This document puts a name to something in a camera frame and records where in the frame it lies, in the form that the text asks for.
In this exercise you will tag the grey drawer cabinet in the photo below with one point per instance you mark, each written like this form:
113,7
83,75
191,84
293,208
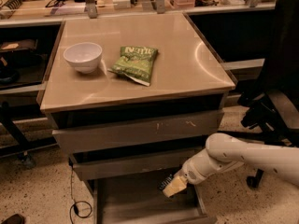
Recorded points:
130,99

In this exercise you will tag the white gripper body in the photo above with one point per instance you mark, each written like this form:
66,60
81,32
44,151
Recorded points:
193,171

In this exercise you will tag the dark blue rxbar wrapper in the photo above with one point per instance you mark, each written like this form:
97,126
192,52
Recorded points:
165,182

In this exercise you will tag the green chip bag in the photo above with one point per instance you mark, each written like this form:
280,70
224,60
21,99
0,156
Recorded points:
136,63

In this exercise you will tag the black office chair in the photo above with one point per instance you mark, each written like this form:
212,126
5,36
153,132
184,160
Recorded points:
273,100

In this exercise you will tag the open bottom drawer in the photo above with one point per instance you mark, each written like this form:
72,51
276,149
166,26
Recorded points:
135,199

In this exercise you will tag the middle grey drawer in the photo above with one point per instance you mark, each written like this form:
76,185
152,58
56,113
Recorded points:
90,170

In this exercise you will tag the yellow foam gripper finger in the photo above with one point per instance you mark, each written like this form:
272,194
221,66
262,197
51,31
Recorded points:
178,184

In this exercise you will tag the dark shoe tip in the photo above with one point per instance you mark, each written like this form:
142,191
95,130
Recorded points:
14,219

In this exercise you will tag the black cart leg with caster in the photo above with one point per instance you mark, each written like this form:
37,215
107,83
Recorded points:
8,116

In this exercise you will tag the metal coil stand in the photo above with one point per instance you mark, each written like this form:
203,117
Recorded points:
8,8

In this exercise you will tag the top grey drawer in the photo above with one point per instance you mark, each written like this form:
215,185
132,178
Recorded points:
137,132

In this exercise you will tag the white ceramic bowl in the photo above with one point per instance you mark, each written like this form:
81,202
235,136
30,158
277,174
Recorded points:
84,57

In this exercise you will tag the grey drawer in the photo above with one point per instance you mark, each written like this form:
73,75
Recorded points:
137,132
90,170

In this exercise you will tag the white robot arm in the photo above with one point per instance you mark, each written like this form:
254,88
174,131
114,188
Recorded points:
223,153

